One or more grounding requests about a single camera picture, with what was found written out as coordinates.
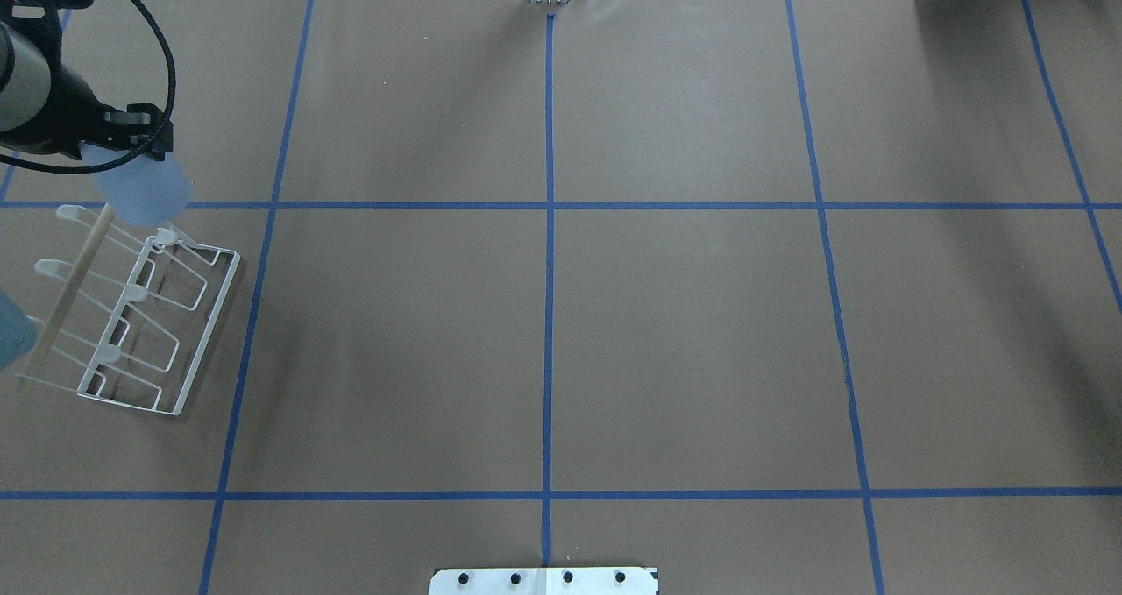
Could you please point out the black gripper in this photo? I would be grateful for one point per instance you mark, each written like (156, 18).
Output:
(74, 115)

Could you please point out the light blue plastic cup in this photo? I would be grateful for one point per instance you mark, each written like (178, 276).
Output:
(145, 192)

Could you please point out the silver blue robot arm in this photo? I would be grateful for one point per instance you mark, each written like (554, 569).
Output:
(26, 88)

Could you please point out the white wire cup holder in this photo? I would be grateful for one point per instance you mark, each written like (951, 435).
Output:
(135, 317)

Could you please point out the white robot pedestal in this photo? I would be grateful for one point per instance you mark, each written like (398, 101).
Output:
(547, 580)

